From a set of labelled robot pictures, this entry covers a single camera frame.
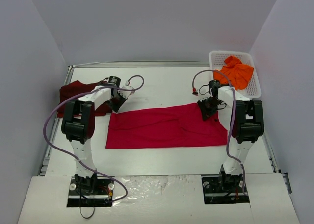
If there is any bright red t shirt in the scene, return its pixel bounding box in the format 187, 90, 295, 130
105, 103, 227, 149

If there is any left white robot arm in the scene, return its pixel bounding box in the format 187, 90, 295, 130
61, 76, 132, 194

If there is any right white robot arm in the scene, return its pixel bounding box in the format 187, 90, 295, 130
197, 80, 264, 191

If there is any orange t shirt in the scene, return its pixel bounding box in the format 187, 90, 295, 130
219, 56, 254, 90

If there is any dark red folded t shirt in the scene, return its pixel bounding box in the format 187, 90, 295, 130
59, 80, 112, 116

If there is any white plastic basket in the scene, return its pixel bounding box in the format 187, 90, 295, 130
209, 50, 261, 99

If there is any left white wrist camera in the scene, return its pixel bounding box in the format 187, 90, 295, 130
117, 85, 135, 100

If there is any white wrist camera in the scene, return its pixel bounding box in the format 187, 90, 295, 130
192, 85, 211, 102
117, 85, 135, 100

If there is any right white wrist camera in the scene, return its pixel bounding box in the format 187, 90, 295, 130
192, 85, 211, 102

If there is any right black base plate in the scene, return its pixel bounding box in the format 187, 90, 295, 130
201, 175, 250, 205

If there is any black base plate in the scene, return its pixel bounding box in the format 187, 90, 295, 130
201, 175, 250, 205
66, 177, 114, 208

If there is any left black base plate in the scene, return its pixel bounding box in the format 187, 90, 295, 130
66, 177, 114, 208

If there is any black loop cable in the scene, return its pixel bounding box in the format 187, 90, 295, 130
78, 199, 96, 219

